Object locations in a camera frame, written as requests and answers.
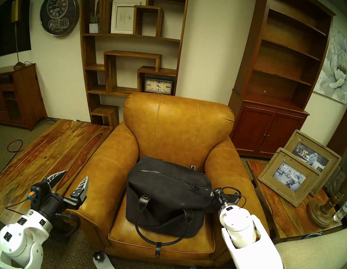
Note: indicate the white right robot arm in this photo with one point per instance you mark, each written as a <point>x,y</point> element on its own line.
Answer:
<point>255,262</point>

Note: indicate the small rustic photo frame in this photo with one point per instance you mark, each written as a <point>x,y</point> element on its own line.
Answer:
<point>289,176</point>

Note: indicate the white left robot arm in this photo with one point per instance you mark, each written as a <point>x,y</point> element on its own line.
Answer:
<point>19,239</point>

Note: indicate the white framed certificate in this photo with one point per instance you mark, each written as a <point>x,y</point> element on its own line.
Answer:
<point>123,18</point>

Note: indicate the small potted plant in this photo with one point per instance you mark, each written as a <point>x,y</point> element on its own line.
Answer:
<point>93,28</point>

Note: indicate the rectangular mantel clock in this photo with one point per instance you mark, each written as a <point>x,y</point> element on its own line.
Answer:
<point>158,86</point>

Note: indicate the open geometric wooden shelf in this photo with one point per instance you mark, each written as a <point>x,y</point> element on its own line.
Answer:
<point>109,74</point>

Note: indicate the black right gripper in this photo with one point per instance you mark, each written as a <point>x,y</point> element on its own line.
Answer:
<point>220,199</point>

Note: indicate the striped wood coffee table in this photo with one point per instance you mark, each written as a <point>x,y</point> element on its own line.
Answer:
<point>44,160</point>

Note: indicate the dark zebra wall canvas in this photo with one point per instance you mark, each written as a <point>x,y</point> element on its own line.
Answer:
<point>0,32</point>

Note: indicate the tan leather armchair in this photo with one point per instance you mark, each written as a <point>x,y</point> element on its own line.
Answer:
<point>177,126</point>

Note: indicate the round gear wall clock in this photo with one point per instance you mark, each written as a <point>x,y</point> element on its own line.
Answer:
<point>59,13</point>

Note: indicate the striped wood side table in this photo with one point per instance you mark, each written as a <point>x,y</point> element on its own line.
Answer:
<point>280,215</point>

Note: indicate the white flower painting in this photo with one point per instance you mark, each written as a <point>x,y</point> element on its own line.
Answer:
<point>337,69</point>

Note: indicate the turned wood lamp base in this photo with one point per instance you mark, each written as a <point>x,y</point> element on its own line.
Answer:
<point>321,213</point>

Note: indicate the beige upholstered armchair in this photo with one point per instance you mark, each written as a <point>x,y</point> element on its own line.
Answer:
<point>313,253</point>

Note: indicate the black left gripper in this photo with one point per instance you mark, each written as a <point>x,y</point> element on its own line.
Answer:
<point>51,205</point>

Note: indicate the gold shade table lamp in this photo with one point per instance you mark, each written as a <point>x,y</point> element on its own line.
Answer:
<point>16,11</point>

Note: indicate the black zippered duffel bag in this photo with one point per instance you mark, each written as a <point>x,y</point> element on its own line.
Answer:
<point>166,191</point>

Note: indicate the dark wood media console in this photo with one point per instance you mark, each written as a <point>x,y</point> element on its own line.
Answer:
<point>25,95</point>

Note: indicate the clear plastic water bottle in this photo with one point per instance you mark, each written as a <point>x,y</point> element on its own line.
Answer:
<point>343,210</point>

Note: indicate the cherry wood bookcase hutch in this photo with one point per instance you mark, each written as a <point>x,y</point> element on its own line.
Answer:
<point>268,131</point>

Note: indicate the large rustic photo frame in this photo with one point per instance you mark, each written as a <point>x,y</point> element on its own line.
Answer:
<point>312,156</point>

